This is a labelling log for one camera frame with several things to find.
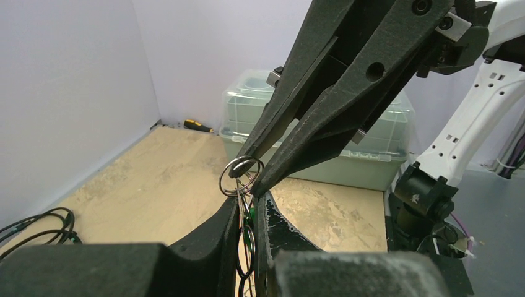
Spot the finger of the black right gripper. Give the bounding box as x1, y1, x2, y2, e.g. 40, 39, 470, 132
238, 1, 357, 158

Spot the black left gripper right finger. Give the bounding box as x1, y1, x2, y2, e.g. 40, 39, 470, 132
254, 192, 449, 296

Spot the metal key organizer ring plate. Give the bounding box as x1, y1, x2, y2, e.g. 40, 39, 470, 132
218, 155, 264, 296

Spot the yellow black clamp tool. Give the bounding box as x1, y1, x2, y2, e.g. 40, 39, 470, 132
183, 119, 214, 133

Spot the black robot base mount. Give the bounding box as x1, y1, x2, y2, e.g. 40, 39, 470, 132
385, 193, 474, 296

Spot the clear plastic storage bin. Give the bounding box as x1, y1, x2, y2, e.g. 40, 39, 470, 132
219, 69, 414, 191

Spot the black coiled cable right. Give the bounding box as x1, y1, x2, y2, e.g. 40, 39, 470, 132
0, 207, 83, 261

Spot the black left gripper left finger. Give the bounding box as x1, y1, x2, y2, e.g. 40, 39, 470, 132
1, 198, 239, 296

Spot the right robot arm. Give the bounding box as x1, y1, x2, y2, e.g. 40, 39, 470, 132
229, 1, 524, 252

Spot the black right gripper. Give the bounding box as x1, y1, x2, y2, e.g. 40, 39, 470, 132
251, 1, 494, 197

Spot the green key tag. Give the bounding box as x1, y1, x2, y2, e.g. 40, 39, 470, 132
246, 206, 256, 228

